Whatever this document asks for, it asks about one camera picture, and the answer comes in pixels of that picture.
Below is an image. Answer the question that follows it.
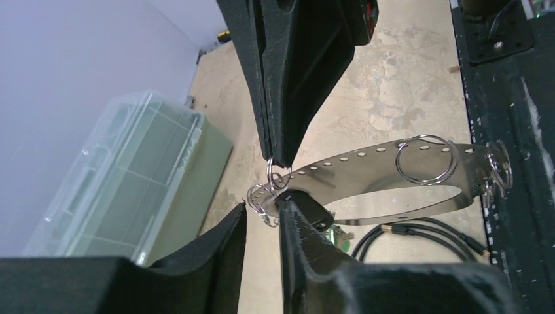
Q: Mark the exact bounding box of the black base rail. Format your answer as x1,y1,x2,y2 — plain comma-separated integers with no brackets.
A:
451,1,554,313

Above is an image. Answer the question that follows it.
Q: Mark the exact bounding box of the green key tag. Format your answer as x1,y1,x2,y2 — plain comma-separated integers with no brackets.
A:
325,225,355,253

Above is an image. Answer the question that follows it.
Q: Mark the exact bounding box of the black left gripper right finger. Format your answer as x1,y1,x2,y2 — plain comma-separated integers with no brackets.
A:
279,200,518,313

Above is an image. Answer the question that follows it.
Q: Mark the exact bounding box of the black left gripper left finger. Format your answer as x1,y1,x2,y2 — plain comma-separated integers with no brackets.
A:
1,203,247,313

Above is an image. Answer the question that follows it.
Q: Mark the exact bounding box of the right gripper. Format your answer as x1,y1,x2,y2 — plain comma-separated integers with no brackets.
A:
217,0,379,167

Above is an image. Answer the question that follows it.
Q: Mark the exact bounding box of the black key tag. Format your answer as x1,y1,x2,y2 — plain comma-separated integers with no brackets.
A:
274,189,334,232

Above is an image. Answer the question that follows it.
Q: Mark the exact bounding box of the yellow black screwdriver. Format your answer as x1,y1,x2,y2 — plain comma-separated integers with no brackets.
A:
217,31,231,44

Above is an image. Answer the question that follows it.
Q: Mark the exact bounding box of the round black cable loop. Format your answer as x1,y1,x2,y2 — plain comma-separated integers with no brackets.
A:
350,217,491,264

